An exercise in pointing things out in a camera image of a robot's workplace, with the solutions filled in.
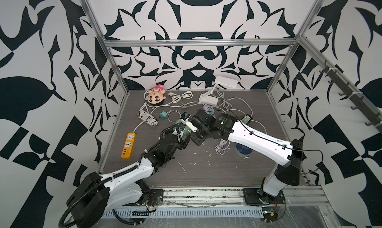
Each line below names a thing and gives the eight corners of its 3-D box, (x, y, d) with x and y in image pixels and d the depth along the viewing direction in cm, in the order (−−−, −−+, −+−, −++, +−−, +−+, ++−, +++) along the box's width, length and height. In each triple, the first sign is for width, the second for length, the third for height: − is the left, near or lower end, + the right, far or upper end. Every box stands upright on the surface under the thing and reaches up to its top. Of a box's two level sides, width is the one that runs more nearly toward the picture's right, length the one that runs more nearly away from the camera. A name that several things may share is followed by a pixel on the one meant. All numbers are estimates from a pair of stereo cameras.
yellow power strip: (121, 159, 87) (119, 157, 85) (128, 134, 97) (127, 132, 95) (132, 159, 87) (131, 157, 85) (138, 134, 98) (137, 132, 96)
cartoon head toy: (148, 106, 111) (146, 99, 105) (152, 89, 122) (150, 82, 116) (164, 106, 111) (163, 99, 105) (167, 89, 122) (165, 82, 116)
